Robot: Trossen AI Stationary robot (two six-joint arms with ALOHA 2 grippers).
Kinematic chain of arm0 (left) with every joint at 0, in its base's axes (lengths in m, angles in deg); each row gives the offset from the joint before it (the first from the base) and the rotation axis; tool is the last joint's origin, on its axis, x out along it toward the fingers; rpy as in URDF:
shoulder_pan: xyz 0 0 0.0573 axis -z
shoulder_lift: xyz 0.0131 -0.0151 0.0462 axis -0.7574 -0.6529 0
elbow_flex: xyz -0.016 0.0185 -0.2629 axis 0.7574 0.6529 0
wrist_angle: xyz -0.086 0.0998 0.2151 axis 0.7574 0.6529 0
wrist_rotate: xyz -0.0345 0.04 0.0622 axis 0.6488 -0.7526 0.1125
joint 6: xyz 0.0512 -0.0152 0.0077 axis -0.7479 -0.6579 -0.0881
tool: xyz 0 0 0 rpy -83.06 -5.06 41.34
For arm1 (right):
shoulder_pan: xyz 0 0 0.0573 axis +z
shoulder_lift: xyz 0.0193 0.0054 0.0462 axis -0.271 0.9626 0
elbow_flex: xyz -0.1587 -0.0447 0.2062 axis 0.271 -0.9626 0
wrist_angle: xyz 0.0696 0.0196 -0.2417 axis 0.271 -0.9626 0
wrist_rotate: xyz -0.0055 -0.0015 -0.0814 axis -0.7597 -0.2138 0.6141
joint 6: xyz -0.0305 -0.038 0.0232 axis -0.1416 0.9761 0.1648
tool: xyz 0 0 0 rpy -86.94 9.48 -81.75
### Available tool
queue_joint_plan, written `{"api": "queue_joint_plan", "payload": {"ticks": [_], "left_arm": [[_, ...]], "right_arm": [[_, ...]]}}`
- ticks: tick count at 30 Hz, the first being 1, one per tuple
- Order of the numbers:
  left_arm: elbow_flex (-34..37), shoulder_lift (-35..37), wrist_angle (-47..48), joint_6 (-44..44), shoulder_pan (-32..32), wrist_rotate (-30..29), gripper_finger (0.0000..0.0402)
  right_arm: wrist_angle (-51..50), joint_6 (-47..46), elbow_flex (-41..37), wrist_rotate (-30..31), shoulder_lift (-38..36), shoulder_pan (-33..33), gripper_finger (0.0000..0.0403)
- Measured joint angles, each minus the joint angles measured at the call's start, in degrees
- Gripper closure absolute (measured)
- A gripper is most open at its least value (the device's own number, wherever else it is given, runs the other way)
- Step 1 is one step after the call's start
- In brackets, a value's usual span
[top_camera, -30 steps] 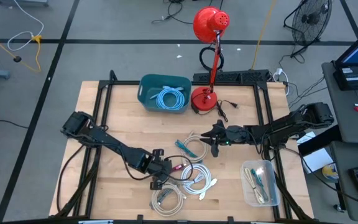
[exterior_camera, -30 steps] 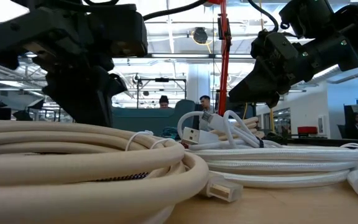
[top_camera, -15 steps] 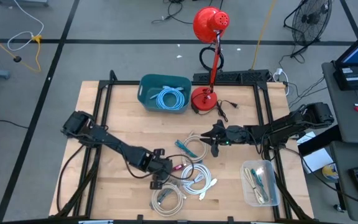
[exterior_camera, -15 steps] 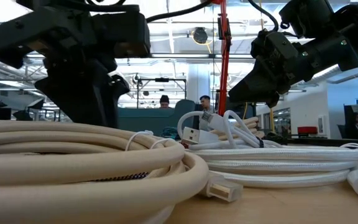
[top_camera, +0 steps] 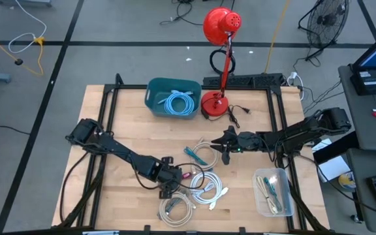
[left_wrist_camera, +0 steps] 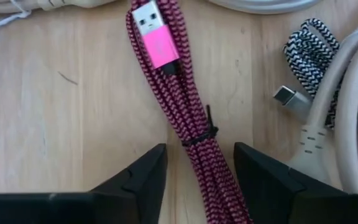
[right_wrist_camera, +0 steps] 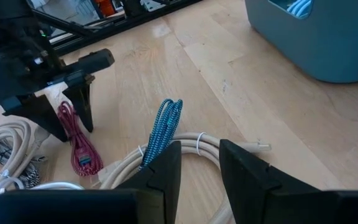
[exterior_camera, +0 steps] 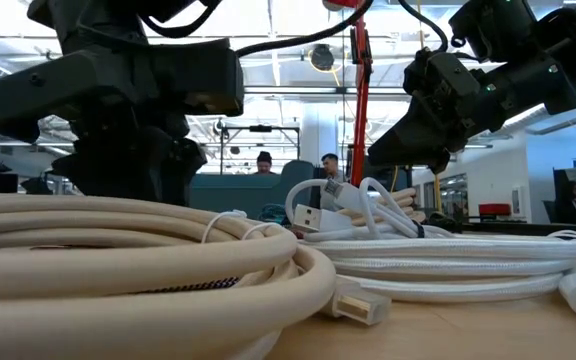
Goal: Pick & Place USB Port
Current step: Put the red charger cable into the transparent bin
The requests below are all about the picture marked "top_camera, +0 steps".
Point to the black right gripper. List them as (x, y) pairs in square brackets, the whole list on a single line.
[(247, 142)]

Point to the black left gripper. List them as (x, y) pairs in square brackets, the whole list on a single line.
[(170, 178)]

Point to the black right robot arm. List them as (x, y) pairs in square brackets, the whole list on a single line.
[(299, 132)]

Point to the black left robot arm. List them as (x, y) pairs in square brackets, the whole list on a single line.
[(119, 148)]

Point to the black power strip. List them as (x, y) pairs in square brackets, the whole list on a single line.
[(260, 80)]

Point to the clear plastic container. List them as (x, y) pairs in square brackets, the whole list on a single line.
[(287, 196)]

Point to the teal plastic bin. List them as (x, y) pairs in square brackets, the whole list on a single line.
[(152, 98)]

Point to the white power adapter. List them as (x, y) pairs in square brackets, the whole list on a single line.
[(293, 75)]

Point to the white paper sheet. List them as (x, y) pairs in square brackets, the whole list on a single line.
[(331, 168)]

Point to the round yellow blue disc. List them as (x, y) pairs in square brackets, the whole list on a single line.
[(347, 180)]

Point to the red desk lamp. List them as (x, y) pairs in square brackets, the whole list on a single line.
[(220, 23)]

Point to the grey desk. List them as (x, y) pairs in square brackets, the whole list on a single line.
[(364, 209), (364, 130)]

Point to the small black computer box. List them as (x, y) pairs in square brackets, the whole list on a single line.
[(369, 81)]

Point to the black floor fan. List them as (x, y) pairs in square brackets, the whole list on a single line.
[(326, 23)]

